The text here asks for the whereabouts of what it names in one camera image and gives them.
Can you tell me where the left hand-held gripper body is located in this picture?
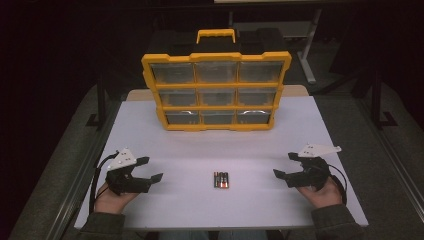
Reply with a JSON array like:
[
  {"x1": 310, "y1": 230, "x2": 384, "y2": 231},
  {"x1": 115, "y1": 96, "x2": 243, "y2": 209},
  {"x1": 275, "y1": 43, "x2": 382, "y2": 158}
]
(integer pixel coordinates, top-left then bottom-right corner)
[{"x1": 105, "y1": 147, "x2": 151, "y2": 197}]

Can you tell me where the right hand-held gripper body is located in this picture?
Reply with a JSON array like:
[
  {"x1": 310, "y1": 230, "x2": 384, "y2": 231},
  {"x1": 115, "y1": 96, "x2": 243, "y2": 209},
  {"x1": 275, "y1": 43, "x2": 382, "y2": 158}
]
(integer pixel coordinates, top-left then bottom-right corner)
[{"x1": 285, "y1": 143, "x2": 343, "y2": 193}]

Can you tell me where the yellow and black drawer organizer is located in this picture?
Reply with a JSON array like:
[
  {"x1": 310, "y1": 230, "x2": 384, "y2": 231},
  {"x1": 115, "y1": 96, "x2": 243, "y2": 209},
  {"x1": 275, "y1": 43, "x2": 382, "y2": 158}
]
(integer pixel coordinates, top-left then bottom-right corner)
[{"x1": 141, "y1": 28, "x2": 293, "y2": 132}]

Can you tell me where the clear plastic drawer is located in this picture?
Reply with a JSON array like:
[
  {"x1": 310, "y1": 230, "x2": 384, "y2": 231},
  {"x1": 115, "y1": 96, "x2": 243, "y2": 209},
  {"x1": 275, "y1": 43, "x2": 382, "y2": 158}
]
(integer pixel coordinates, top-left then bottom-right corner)
[{"x1": 198, "y1": 88, "x2": 238, "y2": 107}]

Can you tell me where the person's left hand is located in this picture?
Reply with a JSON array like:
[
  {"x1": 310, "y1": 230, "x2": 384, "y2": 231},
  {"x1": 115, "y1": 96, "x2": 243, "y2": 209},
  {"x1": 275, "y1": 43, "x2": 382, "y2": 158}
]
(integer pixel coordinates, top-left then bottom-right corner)
[{"x1": 94, "y1": 182, "x2": 140, "y2": 215}]

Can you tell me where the person's right hand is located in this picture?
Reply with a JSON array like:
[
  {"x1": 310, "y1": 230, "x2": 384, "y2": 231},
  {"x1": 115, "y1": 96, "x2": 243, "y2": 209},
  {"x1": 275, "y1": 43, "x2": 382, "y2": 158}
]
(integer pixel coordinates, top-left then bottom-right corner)
[{"x1": 296, "y1": 176, "x2": 345, "y2": 210}]

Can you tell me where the set of clear drawers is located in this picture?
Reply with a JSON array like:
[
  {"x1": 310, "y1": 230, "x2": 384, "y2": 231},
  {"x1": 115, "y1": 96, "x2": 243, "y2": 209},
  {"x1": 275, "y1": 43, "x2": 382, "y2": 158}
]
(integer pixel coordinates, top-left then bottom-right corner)
[{"x1": 149, "y1": 61, "x2": 286, "y2": 126}]

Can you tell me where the left hand-held gripper black cable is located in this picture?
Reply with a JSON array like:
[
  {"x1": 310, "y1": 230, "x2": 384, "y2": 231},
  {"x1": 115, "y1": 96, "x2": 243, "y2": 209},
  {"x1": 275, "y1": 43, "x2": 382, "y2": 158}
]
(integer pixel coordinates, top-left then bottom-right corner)
[{"x1": 88, "y1": 151, "x2": 120, "y2": 214}]

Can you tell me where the hand-held gripper black cable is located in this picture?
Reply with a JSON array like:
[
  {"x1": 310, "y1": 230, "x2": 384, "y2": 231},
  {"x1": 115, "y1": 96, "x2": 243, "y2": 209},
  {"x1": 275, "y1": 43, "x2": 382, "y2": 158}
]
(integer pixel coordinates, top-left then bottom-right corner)
[
  {"x1": 328, "y1": 163, "x2": 349, "y2": 205},
  {"x1": 88, "y1": 151, "x2": 120, "y2": 214}
]

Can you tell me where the right hand-held gripper black cable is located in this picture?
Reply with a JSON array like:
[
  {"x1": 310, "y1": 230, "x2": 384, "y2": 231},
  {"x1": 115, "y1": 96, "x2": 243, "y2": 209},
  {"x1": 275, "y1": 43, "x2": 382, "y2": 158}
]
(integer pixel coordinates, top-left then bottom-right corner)
[{"x1": 328, "y1": 163, "x2": 349, "y2": 205}]

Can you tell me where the aluminium frame rail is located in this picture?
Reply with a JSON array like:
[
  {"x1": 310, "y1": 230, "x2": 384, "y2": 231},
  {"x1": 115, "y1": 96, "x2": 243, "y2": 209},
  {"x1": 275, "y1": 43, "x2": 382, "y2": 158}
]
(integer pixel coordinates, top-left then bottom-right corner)
[
  {"x1": 356, "y1": 98, "x2": 424, "y2": 214},
  {"x1": 46, "y1": 99, "x2": 121, "y2": 240}
]

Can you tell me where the black metal post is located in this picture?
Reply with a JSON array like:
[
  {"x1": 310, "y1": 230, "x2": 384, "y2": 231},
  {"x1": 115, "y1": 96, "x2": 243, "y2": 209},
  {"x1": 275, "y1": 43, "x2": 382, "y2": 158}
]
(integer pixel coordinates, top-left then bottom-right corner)
[
  {"x1": 370, "y1": 66, "x2": 399, "y2": 130},
  {"x1": 85, "y1": 71, "x2": 108, "y2": 128}
]

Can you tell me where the white metal table frame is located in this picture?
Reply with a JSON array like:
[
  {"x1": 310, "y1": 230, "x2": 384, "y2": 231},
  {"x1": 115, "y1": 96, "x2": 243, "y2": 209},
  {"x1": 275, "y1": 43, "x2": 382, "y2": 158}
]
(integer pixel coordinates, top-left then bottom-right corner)
[{"x1": 228, "y1": 8, "x2": 324, "y2": 85}]

